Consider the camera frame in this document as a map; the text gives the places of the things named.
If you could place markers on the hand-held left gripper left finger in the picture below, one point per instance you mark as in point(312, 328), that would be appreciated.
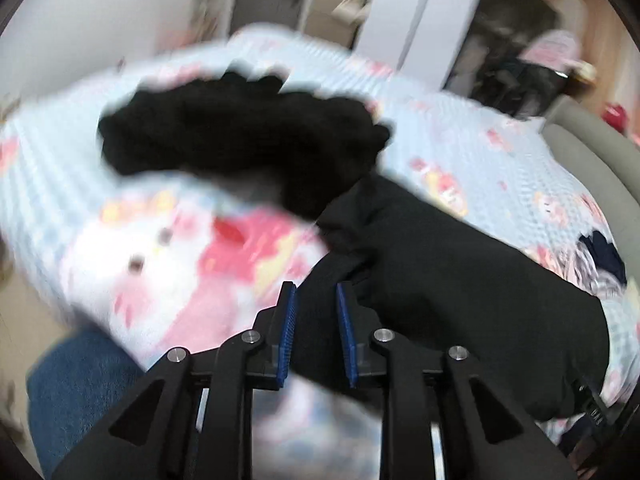
point(286, 340)

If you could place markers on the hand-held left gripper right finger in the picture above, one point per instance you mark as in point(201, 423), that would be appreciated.
point(347, 340)

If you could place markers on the black shirt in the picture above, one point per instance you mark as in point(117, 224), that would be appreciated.
point(450, 285)

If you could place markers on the pile of black clothes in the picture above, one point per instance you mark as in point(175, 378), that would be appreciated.
point(225, 130)

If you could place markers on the open closet with clothes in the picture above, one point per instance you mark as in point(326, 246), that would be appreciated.
point(505, 60)

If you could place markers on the pink hanging clothes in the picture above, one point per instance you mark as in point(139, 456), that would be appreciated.
point(550, 50)

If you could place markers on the navy folded garment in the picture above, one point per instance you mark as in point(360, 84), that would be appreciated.
point(605, 257)

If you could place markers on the blue checked printed blanket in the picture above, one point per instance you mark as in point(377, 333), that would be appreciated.
point(450, 125)

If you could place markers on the grey bed headboard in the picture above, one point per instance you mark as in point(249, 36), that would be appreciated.
point(585, 150)

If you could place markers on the red plush toy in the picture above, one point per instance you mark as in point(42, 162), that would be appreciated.
point(615, 116)

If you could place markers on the beige cabinet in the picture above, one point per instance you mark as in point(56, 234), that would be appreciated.
point(325, 25)

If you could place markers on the white wardrobe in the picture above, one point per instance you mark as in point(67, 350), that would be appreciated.
point(425, 20)

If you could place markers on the white handbag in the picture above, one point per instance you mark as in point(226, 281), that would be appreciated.
point(350, 10)

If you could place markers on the white shelf rack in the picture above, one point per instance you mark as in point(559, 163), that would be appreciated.
point(210, 10)

